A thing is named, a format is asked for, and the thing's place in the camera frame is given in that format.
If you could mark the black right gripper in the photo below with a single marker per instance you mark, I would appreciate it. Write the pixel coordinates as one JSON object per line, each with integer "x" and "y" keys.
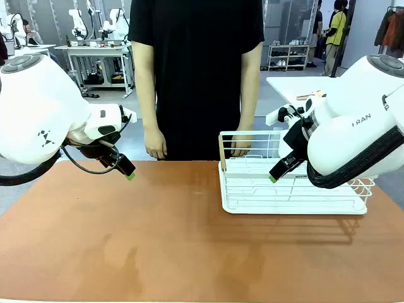
{"x": 298, "y": 139}

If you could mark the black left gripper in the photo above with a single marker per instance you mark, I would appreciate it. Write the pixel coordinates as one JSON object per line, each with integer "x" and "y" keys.
{"x": 101, "y": 150}

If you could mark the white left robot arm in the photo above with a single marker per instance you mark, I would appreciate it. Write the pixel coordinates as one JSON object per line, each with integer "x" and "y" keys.
{"x": 38, "y": 104}

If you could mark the person's right forearm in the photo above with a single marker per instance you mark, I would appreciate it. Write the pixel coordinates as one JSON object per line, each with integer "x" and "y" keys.
{"x": 146, "y": 88}

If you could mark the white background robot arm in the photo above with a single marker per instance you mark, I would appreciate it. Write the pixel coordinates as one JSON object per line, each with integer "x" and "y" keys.
{"x": 78, "y": 23}
{"x": 115, "y": 23}
{"x": 14, "y": 30}

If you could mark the person's left forearm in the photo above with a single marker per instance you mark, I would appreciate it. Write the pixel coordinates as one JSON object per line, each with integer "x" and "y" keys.
{"x": 251, "y": 85}

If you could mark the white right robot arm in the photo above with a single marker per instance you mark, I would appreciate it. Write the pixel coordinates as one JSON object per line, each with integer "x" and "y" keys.
{"x": 353, "y": 139}

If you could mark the person's right hand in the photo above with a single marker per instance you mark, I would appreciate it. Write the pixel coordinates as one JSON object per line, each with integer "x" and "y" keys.
{"x": 156, "y": 143}

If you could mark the person's left hand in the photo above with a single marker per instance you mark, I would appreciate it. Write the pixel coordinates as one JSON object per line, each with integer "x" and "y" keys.
{"x": 242, "y": 142}

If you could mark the white side table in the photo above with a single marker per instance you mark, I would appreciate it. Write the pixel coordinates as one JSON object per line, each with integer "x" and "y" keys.
{"x": 290, "y": 86}

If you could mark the wooden shoe rack with shoes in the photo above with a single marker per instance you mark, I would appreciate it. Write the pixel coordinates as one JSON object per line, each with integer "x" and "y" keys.
{"x": 288, "y": 57}

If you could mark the person's torso in black shirt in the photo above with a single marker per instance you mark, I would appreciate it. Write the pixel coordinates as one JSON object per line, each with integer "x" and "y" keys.
{"x": 195, "y": 79}

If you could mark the black slanted stand pole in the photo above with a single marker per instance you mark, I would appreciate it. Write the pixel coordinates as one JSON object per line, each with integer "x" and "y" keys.
{"x": 343, "y": 55}

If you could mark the bystander in dark clothes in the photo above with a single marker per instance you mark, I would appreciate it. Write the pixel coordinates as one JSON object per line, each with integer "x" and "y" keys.
{"x": 315, "y": 34}

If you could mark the bystander in yellow shirt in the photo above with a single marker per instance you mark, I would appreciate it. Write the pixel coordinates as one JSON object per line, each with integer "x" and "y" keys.
{"x": 336, "y": 28}

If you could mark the seated person in grey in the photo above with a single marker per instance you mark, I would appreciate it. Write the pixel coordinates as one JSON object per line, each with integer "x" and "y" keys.
{"x": 33, "y": 34}

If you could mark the hanging brown and orange clothes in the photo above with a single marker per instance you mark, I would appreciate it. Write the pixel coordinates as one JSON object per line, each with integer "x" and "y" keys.
{"x": 391, "y": 30}

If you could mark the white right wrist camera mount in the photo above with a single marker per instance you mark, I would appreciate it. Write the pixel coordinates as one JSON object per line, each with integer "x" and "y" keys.
{"x": 274, "y": 115}

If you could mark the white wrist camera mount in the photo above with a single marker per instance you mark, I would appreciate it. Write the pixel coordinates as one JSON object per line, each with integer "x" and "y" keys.
{"x": 129, "y": 115}
{"x": 274, "y": 115}

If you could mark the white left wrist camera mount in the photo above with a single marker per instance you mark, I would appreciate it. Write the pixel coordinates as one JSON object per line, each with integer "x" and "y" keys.
{"x": 129, "y": 115}

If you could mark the white workbench with metal frame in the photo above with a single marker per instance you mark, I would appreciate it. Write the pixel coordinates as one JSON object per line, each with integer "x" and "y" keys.
{"x": 94, "y": 52}

